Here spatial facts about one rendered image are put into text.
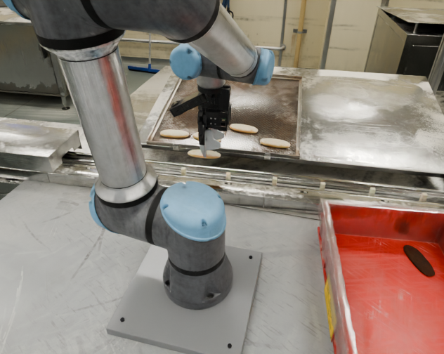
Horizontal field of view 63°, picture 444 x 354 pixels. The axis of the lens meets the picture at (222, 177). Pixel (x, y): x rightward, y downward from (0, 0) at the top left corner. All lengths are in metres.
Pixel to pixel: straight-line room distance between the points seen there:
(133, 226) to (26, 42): 3.20
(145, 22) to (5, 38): 3.48
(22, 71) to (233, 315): 3.45
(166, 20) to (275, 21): 4.24
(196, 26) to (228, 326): 0.54
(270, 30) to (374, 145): 3.56
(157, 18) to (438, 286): 0.80
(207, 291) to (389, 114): 0.96
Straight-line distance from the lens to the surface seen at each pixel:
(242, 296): 0.79
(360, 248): 0.98
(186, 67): 0.81
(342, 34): 4.44
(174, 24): 0.46
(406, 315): 0.88
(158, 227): 0.67
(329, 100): 1.46
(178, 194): 0.66
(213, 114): 0.97
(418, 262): 0.99
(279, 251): 0.92
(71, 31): 0.51
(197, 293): 0.74
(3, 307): 0.92
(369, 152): 1.24
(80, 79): 0.55
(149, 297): 0.80
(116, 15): 0.45
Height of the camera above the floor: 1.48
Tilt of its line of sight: 34 degrees down
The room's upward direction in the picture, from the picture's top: 1 degrees clockwise
